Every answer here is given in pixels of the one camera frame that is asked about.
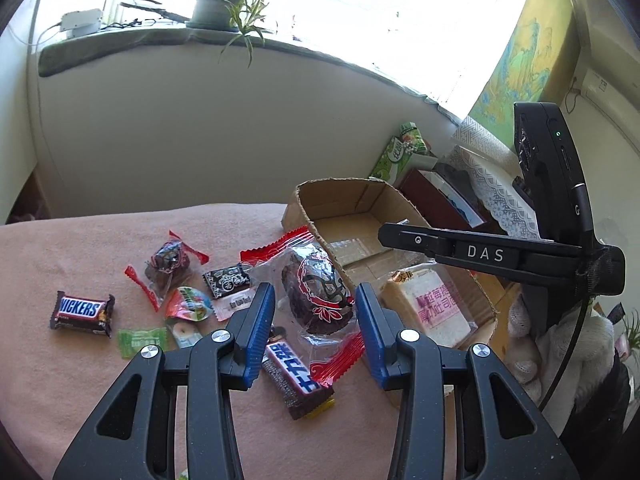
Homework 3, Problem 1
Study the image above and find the wall poster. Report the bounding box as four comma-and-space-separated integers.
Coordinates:
467, 0, 576, 126

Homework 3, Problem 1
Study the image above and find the white device box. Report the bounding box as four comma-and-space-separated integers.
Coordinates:
59, 8, 104, 38

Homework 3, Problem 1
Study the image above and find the yellow snack packet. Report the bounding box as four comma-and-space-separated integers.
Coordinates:
305, 397, 335, 418

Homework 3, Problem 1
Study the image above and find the chocolate bar with white print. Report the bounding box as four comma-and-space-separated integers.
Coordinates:
262, 327, 335, 420

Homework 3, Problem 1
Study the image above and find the brown chocolate bar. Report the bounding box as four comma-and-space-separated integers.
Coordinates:
49, 291, 116, 338

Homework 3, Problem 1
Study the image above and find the small green plant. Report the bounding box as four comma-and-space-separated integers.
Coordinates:
607, 302, 640, 356

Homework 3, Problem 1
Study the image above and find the pale pink candy packet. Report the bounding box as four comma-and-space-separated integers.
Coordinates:
215, 287, 258, 322

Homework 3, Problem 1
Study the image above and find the potted plant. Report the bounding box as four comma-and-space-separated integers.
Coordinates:
177, 0, 288, 68

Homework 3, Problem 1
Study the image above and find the person's right forearm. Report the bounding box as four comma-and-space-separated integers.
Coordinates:
542, 350, 640, 461

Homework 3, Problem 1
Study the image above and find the person's right hand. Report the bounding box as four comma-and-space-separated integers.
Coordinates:
507, 294, 616, 406

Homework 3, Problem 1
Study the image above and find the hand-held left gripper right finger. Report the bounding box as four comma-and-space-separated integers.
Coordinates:
354, 282, 573, 480

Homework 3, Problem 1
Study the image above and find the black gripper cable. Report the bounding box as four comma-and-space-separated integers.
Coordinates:
539, 270, 591, 407

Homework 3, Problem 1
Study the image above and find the cardboard box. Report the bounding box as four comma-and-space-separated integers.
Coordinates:
281, 177, 498, 348

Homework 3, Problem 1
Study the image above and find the orange and blue egg packet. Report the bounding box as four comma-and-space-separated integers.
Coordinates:
164, 286, 215, 322

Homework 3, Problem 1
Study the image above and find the pink blanket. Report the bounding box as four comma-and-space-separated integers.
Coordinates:
0, 203, 516, 480

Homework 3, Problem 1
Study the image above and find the grey-green sill cushion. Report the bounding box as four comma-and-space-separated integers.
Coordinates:
37, 25, 461, 126

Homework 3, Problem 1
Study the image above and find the white cable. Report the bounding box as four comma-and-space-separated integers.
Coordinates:
10, 20, 66, 51

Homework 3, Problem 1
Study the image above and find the green candy packet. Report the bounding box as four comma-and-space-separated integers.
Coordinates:
117, 327, 168, 359

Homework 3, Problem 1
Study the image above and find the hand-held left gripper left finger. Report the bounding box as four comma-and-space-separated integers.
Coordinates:
52, 282, 277, 480

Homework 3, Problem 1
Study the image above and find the black tool on sill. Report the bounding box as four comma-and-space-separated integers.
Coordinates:
120, 0, 191, 25

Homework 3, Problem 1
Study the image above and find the small brown cake packet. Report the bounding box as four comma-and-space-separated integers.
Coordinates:
124, 230, 211, 311

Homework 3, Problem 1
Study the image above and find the black candy packet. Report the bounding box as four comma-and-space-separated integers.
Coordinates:
202, 264, 253, 300

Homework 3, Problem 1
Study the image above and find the sliced bread packet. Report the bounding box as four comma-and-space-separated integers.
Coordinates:
380, 262, 473, 348

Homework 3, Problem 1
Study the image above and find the dark red box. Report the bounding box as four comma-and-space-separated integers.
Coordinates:
399, 167, 486, 233

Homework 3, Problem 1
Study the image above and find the white air conditioner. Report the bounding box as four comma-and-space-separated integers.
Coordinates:
575, 67, 626, 106

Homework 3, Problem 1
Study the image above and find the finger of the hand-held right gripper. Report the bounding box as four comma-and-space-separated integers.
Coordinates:
378, 222, 456, 262

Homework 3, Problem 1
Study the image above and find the large brown cake packet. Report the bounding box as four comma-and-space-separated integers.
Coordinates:
240, 226, 368, 386

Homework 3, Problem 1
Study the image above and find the clear packet with white candy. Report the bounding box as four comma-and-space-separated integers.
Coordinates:
167, 319, 203, 350

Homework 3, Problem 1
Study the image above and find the white patterned cloth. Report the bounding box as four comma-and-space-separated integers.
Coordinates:
447, 117, 541, 241

